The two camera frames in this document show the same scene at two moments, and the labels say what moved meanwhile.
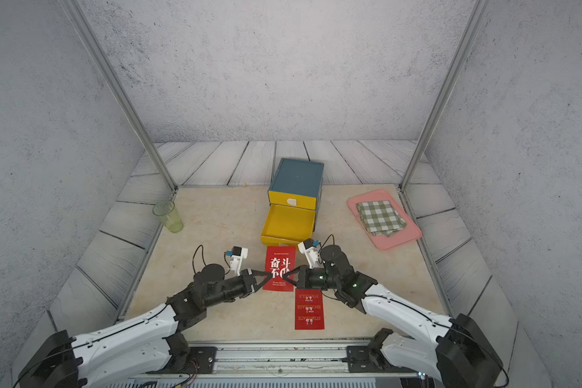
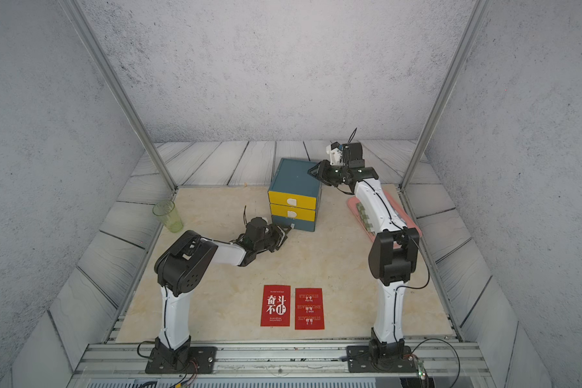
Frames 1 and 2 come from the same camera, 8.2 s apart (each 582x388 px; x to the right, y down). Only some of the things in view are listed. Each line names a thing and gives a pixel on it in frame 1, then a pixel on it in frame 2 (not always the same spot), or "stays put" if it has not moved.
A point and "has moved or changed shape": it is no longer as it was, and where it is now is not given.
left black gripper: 247,282 to 279,234
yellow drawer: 292,200 stays put
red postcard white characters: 278,260 to 276,305
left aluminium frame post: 85,30 stays put
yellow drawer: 287,225 has moved or changed shape
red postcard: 309,309 stays put
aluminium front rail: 297,359 stays put
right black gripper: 304,281 to 322,174
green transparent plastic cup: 170,217 stays put
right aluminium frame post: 480,7 stays put
